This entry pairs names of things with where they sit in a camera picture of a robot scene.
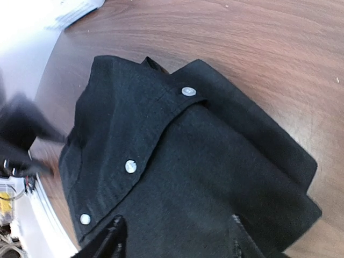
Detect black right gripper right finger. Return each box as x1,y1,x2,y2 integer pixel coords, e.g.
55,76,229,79
231,214,271,257

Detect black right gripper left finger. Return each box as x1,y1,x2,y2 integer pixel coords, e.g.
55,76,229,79
73,215,127,258

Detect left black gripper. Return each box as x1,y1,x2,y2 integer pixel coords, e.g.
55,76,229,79
1,94,66,177

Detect black long sleeve shirt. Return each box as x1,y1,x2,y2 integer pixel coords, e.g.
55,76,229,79
59,55,322,257

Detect white plastic basket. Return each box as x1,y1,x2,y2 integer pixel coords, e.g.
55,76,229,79
44,0,105,30

